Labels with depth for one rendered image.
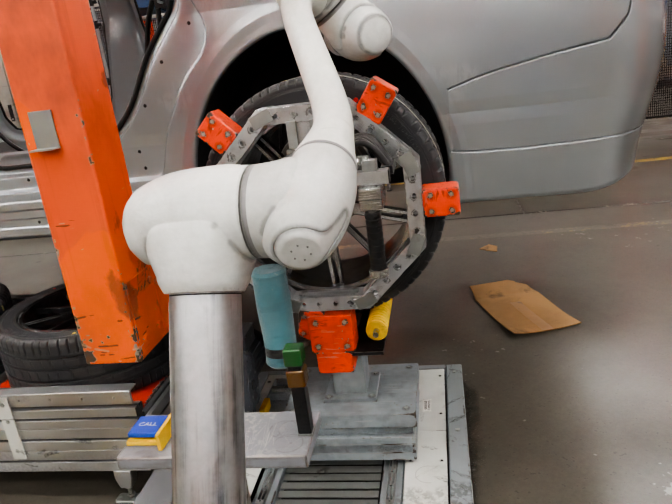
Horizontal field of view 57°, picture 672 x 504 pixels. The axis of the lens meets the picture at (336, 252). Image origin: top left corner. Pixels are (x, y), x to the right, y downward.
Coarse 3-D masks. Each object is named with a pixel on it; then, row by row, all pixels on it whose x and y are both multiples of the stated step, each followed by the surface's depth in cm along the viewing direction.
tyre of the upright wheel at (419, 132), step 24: (264, 96) 158; (288, 96) 157; (360, 96) 155; (240, 120) 161; (384, 120) 156; (408, 120) 155; (408, 144) 157; (432, 144) 157; (432, 168) 158; (432, 240) 164
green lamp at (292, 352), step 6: (300, 342) 132; (288, 348) 129; (294, 348) 129; (300, 348) 129; (282, 354) 129; (288, 354) 129; (294, 354) 129; (300, 354) 129; (288, 360) 129; (294, 360) 129; (300, 360) 129; (288, 366) 130; (294, 366) 130; (300, 366) 129
